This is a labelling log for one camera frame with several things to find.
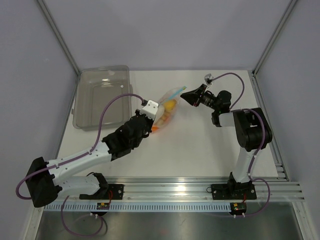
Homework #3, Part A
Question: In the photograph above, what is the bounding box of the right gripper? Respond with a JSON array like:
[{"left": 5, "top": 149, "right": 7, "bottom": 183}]
[{"left": 180, "top": 84, "right": 220, "bottom": 111}]

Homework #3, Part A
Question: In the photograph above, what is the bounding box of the zip top bag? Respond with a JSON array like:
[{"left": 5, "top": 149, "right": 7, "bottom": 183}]
[{"left": 151, "top": 86, "right": 187, "bottom": 133}]

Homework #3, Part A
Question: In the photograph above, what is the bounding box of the clear plastic container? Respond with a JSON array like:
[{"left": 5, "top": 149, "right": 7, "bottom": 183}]
[{"left": 72, "top": 65, "right": 133, "bottom": 131}]

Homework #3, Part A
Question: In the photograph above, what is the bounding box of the white fake radish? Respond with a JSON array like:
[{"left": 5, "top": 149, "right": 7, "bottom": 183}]
[{"left": 153, "top": 105, "right": 165, "bottom": 126}]

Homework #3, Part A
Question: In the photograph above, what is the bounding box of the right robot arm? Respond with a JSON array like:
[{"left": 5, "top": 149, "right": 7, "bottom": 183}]
[{"left": 180, "top": 84, "right": 273, "bottom": 200}]

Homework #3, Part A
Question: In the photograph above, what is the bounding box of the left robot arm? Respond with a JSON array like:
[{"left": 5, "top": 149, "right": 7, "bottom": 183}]
[{"left": 25, "top": 109, "right": 156, "bottom": 208}]

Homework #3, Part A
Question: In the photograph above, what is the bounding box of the orange fake fruit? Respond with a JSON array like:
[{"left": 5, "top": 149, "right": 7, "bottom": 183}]
[{"left": 151, "top": 126, "right": 159, "bottom": 132}]

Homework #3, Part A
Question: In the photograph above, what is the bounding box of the yellow fake fruit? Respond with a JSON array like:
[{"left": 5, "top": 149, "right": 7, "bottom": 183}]
[{"left": 163, "top": 99, "right": 177, "bottom": 113}]

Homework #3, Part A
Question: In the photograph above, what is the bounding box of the left controller board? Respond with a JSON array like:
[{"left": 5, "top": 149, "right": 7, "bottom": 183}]
[{"left": 96, "top": 202, "right": 110, "bottom": 210}]

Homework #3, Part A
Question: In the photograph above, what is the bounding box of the controller board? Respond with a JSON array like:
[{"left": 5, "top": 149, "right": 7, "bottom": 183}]
[
  {"left": 231, "top": 202, "right": 247, "bottom": 214},
  {"left": 96, "top": 202, "right": 110, "bottom": 210}
]

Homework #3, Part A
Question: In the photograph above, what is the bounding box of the right controller board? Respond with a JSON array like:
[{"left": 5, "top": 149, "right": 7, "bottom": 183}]
[{"left": 231, "top": 202, "right": 247, "bottom": 214}]

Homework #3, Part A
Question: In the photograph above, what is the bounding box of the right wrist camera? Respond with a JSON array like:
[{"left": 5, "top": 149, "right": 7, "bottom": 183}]
[{"left": 204, "top": 73, "right": 213, "bottom": 86}]

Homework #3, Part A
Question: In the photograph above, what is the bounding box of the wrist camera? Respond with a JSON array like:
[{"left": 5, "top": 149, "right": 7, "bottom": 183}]
[
  {"left": 139, "top": 100, "right": 159, "bottom": 120},
  {"left": 204, "top": 73, "right": 213, "bottom": 86}
]

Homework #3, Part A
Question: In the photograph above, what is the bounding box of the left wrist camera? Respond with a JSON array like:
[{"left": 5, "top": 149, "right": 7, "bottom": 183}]
[{"left": 139, "top": 100, "right": 159, "bottom": 120}]

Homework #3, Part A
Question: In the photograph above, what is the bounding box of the aluminium mounting rail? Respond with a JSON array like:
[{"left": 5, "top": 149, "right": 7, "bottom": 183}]
[{"left": 67, "top": 176, "right": 305, "bottom": 202}]

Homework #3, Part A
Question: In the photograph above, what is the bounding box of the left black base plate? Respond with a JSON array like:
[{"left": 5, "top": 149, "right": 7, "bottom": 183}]
[{"left": 79, "top": 184, "right": 125, "bottom": 200}]

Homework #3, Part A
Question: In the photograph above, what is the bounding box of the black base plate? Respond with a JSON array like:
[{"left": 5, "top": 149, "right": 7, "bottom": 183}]
[
  {"left": 210, "top": 183, "right": 257, "bottom": 200},
  {"left": 79, "top": 184, "right": 125, "bottom": 200}
]

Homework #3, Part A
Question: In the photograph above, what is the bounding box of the white slotted cable duct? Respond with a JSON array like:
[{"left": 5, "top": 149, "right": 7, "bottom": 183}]
[{"left": 44, "top": 202, "right": 231, "bottom": 213}]

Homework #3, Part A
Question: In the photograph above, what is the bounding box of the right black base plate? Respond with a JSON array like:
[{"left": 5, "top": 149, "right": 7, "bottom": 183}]
[{"left": 210, "top": 183, "right": 257, "bottom": 200}]

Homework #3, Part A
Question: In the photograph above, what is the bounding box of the right frame post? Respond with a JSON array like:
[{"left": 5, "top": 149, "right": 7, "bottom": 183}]
[{"left": 252, "top": 0, "right": 300, "bottom": 78}]

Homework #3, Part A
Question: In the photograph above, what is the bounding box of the frame post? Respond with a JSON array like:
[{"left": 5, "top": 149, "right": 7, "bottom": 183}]
[
  {"left": 252, "top": 0, "right": 300, "bottom": 78},
  {"left": 35, "top": 0, "right": 80, "bottom": 76}
]

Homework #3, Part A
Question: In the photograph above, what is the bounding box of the left frame post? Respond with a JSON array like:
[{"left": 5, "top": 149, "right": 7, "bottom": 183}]
[{"left": 35, "top": 0, "right": 80, "bottom": 76}]

